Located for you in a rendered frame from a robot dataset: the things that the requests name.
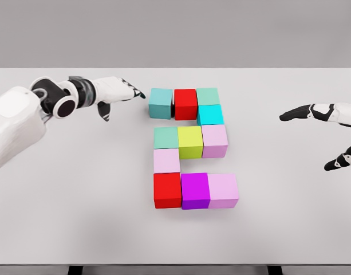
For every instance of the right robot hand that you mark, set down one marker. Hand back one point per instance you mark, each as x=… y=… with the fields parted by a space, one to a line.
x=324 y=112

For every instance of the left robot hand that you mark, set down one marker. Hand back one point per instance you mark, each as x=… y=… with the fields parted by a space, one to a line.
x=113 y=88

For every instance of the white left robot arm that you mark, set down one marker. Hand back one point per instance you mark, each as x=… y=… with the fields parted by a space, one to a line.
x=15 y=120

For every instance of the teal cube block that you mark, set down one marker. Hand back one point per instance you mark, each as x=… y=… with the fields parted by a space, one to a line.
x=160 y=103

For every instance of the mint green cube block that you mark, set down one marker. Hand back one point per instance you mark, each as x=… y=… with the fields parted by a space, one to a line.
x=165 y=137
x=207 y=96

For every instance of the red cube block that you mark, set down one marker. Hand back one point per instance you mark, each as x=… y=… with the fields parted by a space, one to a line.
x=167 y=189
x=186 y=103

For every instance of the pale pink cube block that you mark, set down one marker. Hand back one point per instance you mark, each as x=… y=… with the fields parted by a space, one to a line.
x=222 y=189
x=166 y=160
x=214 y=141

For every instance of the yellow-green cube block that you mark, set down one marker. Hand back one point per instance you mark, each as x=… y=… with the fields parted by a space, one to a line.
x=190 y=141

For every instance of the cyan cube block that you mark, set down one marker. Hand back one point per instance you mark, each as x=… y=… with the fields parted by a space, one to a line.
x=209 y=115

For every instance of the purple cube block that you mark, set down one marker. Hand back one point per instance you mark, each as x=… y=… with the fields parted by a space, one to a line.
x=195 y=190

